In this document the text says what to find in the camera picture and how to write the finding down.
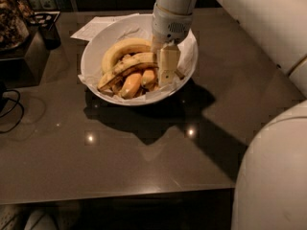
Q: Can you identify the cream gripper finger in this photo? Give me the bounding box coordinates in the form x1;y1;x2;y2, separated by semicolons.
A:
151;35;164;54
157;44;180;86

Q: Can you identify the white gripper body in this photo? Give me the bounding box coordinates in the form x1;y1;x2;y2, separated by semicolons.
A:
152;4;193;44

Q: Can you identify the spotted yellow banana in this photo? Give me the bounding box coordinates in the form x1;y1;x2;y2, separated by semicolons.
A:
97;51;186;92

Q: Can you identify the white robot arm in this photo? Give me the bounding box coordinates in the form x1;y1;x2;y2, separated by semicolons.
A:
152;0;307;230

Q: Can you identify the white paper bowl liner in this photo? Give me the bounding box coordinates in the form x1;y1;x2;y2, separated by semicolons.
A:
78;16;198;104

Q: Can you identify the orange small banana right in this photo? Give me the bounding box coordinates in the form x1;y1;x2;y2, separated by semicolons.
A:
141;68;157;88

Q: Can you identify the orange small banana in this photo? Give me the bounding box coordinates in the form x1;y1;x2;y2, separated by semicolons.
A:
141;68;157;88
120;72;142;99

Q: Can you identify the upper yellow banana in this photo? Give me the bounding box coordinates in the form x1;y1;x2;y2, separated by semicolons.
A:
102;37;152;73

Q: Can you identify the white bowl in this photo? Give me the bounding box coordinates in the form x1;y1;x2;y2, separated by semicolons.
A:
80;13;199;107

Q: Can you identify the orange small banana left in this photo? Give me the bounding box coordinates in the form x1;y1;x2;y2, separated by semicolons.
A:
120;72;142;99

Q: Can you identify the white paper sheet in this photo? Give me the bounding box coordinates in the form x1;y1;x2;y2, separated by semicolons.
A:
70;15;129;43

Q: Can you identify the black cup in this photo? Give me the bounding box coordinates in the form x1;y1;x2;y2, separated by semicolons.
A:
38;23;61;50

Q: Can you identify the dark wooden box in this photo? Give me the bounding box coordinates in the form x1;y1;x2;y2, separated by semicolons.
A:
0;27;50;88

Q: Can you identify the glass jar with snacks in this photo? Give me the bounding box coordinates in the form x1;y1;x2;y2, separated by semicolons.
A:
0;0;30;52

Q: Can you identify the black cable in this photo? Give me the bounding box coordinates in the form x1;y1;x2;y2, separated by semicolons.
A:
0;88;26;134

